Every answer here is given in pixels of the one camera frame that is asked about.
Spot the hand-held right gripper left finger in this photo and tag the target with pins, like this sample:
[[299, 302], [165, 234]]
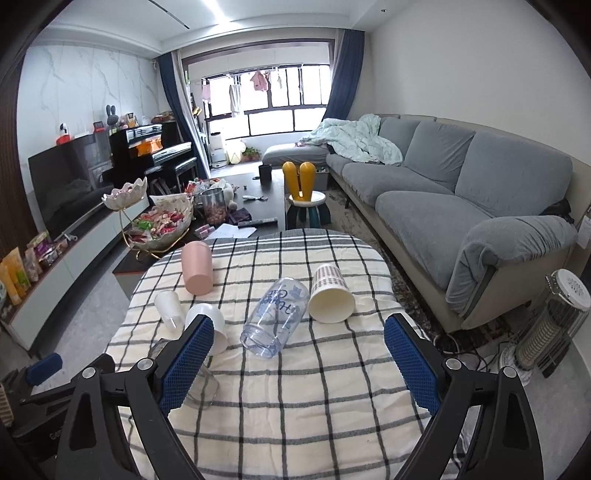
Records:
[[187, 364]]

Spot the white floor appliance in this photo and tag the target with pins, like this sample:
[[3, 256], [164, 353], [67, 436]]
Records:
[[218, 150]]

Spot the black television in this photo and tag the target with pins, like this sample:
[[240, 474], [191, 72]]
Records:
[[64, 180]]

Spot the snack packets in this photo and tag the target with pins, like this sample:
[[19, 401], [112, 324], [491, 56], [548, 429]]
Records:
[[44, 258]]

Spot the pink cup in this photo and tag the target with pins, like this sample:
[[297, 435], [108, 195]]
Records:
[[196, 267]]

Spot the grey sofa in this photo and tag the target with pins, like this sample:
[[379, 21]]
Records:
[[415, 184]]

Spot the piano bench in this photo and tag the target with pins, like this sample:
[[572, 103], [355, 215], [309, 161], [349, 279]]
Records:
[[185, 167]]

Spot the clear printed plastic cup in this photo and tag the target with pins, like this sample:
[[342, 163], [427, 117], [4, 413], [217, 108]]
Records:
[[272, 318]]

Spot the yellow tube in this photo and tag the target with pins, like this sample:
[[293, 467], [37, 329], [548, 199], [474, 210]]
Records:
[[14, 277]]

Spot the white tiered snack dish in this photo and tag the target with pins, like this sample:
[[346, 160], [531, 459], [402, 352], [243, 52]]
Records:
[[157, 226]]

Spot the white hanging garment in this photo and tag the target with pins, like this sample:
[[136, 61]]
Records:
[[235, 99]]

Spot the plaid paper cup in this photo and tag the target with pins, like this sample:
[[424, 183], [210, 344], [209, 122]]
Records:
[[328, 288]]

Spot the grey rabbit figure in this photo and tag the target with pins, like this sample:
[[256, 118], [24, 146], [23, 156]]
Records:
[[111, 115]]

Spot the white camera on red base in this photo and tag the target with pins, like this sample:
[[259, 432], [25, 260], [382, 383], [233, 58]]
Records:
[[64, 133]]

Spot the checked white tablecloth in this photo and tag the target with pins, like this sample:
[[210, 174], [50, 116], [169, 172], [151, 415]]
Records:
[[286, 397]]

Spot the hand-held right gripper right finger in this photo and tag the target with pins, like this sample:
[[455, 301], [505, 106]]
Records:
[[411, 364]]

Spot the dark coffee table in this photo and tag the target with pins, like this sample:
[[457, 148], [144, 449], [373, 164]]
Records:
[[263, 203]]

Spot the dark cloth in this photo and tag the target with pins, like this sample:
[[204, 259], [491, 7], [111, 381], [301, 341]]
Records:
[[558, 211]]

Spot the stool with yellow ears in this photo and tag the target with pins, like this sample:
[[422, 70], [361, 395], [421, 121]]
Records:
[[307, 203]]

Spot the translucent small plastic cup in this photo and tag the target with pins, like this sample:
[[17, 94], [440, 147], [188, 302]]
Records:
[[167, 307]]

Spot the white cup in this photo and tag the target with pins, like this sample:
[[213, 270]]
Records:
[[220, 333]]

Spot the white television cabinet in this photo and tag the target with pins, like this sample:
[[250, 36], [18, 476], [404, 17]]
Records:
[[60, 272]]

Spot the light green blanket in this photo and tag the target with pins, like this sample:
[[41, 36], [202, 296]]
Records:
[[355, 138]]

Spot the black remote control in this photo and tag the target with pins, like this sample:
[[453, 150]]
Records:
[[256, 222]]

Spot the electric heater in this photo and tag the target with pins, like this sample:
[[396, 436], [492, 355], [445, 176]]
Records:
[[549, 323]]

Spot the blue curtain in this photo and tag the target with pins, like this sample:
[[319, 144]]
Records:
[[344, 78], [178, 106]]

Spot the black mug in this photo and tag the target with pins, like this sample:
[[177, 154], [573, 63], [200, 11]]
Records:
[[265, 174]]

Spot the pink hanging garment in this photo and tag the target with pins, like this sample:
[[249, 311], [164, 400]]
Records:
[[259, 81]]

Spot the clear jar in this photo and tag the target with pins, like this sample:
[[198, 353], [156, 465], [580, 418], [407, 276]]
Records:
[[213, 207]]

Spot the black piano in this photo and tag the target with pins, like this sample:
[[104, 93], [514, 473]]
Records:
[[138, 138]]

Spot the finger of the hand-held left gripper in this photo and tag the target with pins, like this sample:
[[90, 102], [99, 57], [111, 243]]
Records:
[[44, 369]]

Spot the clear glass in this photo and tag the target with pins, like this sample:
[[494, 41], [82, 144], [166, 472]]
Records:
[[204, 383]]

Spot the white paper sheet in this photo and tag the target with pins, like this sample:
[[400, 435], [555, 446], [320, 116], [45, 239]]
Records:
[[231, 232]]

